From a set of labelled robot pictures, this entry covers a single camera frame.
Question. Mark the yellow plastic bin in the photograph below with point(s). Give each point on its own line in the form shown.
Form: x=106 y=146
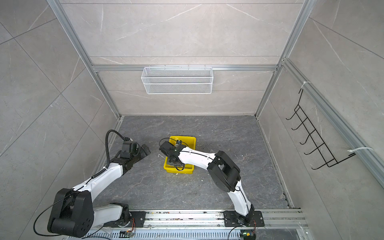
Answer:
x=185 y=154

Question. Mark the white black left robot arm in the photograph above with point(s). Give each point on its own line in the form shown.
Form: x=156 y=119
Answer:
x=73 y=213

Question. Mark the white wire mesh basket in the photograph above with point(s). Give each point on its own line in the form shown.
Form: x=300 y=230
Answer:
x=178 y=80

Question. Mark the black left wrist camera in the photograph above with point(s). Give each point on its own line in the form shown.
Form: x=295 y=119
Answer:
x=129 y=148

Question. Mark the black wire hook rack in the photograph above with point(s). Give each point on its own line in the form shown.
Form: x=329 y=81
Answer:
x=314 y=136

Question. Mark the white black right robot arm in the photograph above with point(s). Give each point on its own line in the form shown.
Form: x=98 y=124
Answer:
x=225 y=174

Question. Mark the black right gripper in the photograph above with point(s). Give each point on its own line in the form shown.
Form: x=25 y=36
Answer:
x=169 y=160

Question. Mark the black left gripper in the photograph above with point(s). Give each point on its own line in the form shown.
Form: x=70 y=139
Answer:
x=141 y=151

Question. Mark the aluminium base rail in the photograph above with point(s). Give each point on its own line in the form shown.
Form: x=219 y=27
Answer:
x=208 y=224

